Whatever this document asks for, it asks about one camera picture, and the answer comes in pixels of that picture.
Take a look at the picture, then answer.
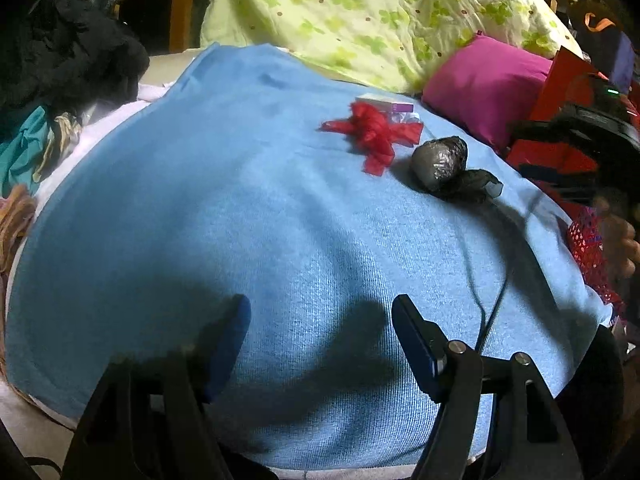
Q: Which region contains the red ribbon bow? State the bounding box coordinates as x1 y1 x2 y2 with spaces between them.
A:
320 101 423 177

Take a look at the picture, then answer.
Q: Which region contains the right hand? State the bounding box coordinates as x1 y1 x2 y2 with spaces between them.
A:
594 197 639 285

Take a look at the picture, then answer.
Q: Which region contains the red paper shopping bag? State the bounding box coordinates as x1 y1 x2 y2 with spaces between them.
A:
506 48 601 194

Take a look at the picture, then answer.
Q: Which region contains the dark blue bag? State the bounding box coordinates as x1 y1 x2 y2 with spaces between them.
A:
568 1 634 94

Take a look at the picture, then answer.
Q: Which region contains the red plastic basket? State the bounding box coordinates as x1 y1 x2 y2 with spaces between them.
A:
566 206 625 318

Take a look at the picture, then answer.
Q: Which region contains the magenta pillow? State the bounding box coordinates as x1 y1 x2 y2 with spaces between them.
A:
422 34 552 154

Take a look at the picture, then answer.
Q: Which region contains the light blue blanket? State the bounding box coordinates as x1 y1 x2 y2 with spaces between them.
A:
6 46 612 471

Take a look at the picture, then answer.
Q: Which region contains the black plastic bag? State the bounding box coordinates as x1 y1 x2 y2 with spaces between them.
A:
409 136 503 203

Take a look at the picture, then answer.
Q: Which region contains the clear plastic wrapper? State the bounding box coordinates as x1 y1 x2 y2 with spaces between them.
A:
388 112 422 125

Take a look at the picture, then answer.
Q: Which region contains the purple white medicine box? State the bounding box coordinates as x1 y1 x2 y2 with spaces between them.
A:
356 93 413 114

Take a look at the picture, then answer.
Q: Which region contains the green floral quilt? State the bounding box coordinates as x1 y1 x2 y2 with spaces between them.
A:
200 0 582 94

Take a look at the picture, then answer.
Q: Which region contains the teal cloth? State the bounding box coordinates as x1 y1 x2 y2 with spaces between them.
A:
0 106 50 198

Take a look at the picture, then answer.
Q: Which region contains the black clothing pile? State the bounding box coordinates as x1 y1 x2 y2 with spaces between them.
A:
1 0 150 136

